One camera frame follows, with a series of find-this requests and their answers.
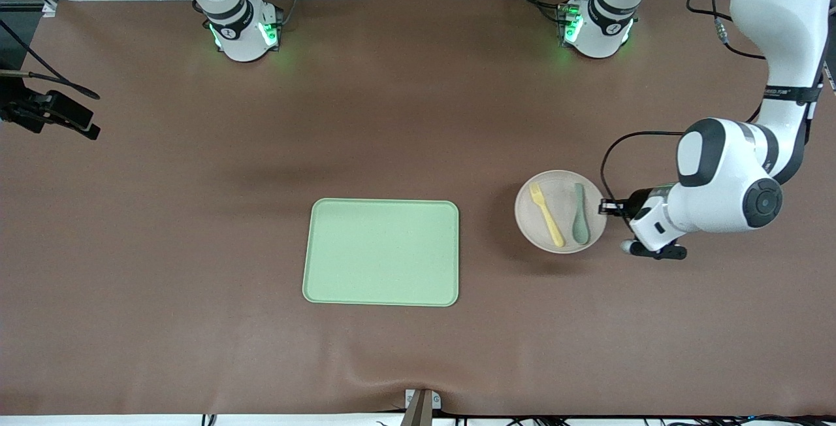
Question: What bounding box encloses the sage green plastic spoon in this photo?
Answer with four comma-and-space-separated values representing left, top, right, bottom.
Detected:
573, 182, 591, 246

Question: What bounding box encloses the round beige plate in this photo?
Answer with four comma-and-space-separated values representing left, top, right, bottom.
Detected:
515, 170, 608, 254

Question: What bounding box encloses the yellow plastic fork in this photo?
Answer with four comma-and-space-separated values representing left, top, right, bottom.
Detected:
529, 182, 566, 248

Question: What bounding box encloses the brown table mat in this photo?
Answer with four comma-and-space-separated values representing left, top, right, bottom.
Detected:
0, 0, 836, 417

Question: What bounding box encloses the light green rectangular tray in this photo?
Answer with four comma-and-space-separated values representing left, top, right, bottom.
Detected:
302, 198, 460, 308

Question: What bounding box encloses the metal table clamp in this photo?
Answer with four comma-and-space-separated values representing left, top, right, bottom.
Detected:
400, 388, 442, 426

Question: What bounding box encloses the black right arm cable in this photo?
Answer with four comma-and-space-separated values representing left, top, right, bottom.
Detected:
0, 20, 101, 100

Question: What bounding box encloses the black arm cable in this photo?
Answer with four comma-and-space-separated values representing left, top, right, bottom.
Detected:
600, 0, 817, 205
0, 20, 101, 100

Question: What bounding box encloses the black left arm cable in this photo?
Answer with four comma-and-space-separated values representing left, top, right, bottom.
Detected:
600, 0, 817, 205

